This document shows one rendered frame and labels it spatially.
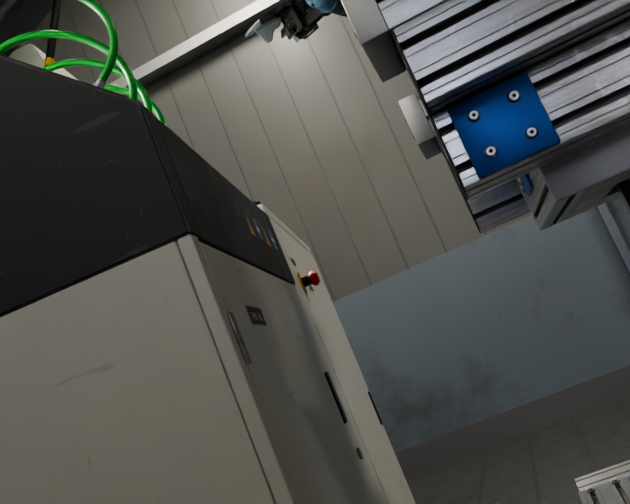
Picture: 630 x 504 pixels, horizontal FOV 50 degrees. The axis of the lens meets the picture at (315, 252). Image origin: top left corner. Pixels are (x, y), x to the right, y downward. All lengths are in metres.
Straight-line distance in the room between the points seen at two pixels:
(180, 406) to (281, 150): 2.90
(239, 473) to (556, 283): 2.69
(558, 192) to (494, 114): 0.14
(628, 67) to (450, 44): 0.18
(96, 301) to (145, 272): 0.06
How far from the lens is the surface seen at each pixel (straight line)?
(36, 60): 1.73
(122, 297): 0.75
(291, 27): 1.75
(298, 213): 3.47
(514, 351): 3.30
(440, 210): 3.34
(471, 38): 0.74
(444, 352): 3.31
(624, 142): 0.85
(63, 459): 0.78
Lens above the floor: 0.60
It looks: 10 degrees up
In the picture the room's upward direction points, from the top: 23 degrees counter-clockwise
